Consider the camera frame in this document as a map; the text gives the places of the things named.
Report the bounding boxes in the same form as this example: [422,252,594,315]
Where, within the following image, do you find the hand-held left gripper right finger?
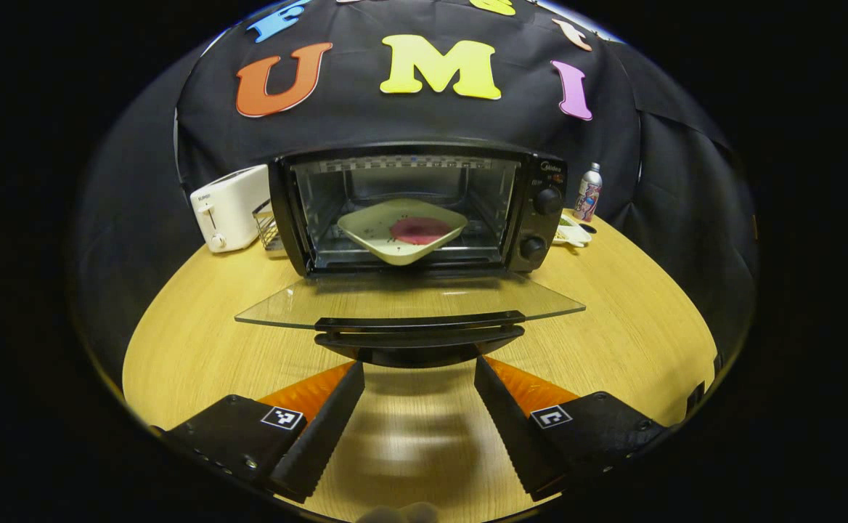
[473,356,668,502]

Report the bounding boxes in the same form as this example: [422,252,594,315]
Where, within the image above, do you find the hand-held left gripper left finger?
[163,361,365,503]

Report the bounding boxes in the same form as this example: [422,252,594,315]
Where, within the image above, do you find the cream speckled plate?
[337,198,468,266]

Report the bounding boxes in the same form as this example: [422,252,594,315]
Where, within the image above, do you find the black electric oven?
[235,139,586,369]

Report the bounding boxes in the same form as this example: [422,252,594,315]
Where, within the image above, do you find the pink round cake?
[389,216,452,246]

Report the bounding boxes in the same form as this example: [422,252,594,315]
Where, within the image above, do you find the white divided dish of grains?
[553,213,592,248]

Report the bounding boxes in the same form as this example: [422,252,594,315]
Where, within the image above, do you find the white toaster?
[190,165,272,254]

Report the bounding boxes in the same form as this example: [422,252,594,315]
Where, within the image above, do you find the printed spray bottle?
[574,163,603,222]

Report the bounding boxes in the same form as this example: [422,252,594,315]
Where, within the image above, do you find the wire rack basket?
[252,200,285,252]

